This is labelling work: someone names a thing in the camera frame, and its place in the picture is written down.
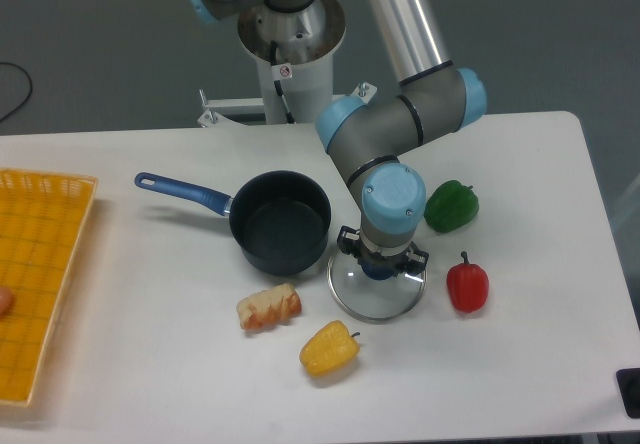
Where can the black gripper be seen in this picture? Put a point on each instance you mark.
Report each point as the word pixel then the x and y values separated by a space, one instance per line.
pixel 405 258

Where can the glass lid blue knob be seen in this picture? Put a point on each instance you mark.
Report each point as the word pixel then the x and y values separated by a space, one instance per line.
pixel 370 300

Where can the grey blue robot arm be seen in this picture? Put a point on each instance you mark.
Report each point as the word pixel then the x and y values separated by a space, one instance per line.
pixel 366 140

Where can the green toy bell pepper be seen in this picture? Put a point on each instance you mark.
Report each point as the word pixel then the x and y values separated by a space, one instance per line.
pixel 451 206

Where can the red toy bell pepper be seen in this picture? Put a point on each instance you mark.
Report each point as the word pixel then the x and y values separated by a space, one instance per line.
pixel 467 285

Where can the yellow toy bell pepper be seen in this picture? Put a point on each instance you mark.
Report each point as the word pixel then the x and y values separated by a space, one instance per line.
pixel 329 350

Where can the toy bread piece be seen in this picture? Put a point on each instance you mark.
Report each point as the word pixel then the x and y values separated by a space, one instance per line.
pixel 269 307

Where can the black device at table edge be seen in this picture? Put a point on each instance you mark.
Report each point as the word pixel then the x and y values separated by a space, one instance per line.
pixel 628 381

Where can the yellow plastic basket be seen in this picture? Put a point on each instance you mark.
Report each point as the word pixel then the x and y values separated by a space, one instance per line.
pixel 43 216

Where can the pink object in basket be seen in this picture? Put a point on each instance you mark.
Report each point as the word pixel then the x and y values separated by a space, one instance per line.
pixel 6 300

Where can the dark saucepan blue handle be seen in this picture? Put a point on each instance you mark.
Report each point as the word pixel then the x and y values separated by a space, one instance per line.
pixel 280 219

